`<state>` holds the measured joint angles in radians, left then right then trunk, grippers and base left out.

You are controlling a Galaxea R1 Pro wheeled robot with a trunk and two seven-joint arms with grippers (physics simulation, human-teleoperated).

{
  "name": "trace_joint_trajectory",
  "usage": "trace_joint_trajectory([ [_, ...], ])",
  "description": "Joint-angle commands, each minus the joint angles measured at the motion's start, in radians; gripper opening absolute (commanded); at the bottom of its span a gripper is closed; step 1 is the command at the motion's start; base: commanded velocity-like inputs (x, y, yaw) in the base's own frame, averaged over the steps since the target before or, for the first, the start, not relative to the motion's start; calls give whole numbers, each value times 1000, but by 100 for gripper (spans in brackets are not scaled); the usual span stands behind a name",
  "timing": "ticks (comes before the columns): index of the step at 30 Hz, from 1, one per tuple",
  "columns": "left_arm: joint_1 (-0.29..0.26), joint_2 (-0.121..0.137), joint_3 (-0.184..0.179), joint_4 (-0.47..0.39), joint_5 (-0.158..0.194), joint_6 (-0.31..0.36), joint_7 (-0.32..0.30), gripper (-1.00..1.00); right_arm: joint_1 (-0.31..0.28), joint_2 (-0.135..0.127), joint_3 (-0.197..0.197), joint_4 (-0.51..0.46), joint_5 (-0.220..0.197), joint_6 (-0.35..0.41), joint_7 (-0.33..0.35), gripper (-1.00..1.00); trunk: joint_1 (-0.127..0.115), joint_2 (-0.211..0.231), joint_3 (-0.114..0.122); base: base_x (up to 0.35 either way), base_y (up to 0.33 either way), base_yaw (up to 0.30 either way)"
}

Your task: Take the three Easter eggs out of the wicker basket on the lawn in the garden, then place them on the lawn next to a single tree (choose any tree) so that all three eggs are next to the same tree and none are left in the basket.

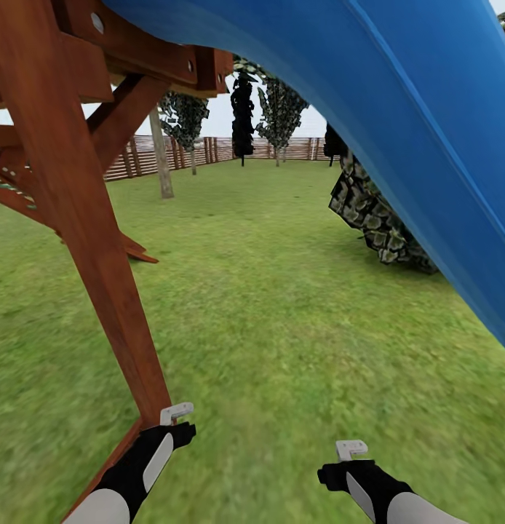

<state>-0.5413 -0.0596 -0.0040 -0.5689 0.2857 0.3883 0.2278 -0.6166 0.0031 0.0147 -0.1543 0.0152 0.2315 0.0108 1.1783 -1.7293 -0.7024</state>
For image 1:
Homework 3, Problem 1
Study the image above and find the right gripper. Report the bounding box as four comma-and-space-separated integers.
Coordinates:
317, 462, 350, 494

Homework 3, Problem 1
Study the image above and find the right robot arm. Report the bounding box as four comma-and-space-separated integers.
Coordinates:
317, 440, 468, 524

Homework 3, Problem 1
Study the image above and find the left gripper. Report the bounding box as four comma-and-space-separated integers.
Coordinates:
165, 421, 196, 450

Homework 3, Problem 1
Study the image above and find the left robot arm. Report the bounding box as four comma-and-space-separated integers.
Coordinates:
60, 402, 196, 524

